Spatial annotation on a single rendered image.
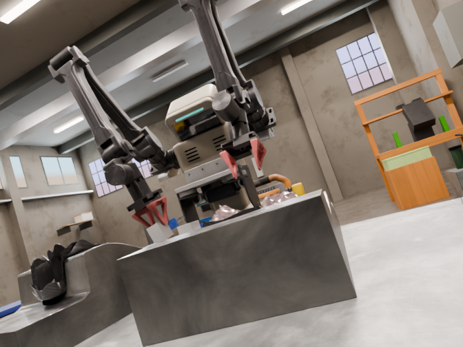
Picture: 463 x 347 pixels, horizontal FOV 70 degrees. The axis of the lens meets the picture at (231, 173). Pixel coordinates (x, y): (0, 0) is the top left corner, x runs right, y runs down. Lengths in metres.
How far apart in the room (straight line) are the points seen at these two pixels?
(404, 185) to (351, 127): 5.30
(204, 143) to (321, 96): 9.77
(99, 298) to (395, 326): 0.48
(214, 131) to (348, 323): 0.99
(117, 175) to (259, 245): 0.61
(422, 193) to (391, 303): 5.44
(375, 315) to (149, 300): 0.25
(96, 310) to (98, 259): 0.08
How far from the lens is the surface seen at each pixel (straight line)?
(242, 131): 0.91
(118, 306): 0.66
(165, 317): 0.44
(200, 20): 1.10
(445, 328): 0.30
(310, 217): 0.36
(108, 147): 1.02
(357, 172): 10.71
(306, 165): 10.80
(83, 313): 0.63
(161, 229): 0.96
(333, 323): 0.34
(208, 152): 1.25
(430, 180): 5.78
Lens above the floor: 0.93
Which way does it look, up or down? 5 degrees up
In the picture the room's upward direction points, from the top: 19 degrees counter-clockwise
